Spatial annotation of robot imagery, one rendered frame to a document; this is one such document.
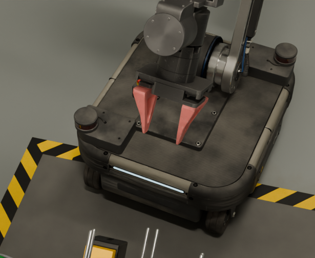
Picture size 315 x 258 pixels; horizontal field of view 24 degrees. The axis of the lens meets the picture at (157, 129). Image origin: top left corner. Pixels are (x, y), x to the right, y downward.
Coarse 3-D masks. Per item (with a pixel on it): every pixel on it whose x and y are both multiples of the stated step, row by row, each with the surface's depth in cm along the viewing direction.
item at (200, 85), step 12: (192, 48) 105; (168, 60) 106; (180, 60) 105; (192, 60) 106; (144, 72) 108; (156, 72) 108; (168, 72) 106; (180, 72) 106; (192, 72) 107; (168, 84) 106; (180, 84) 106; (192, 84) 107; (204, 84) 108
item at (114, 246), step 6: (96, 240) 103; (102, 240) 104; (108, 240) 106; (114, 240) 107; (120, 240) 109; (102, 246) 103; (108, 246) 103; (114, 246) 103; (120, 246) 104; (126, 246) 108; (120, 252) 105
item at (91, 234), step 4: (92, 232) 76; (88, 236) 76; (92, 236) 77; (88, 240) 76; (92, 240) 77; (88, 244) 76; (92, 244) 77; (88, 248) 76; (88, 252) 76; (84, 256) 76; (88, 256) 77
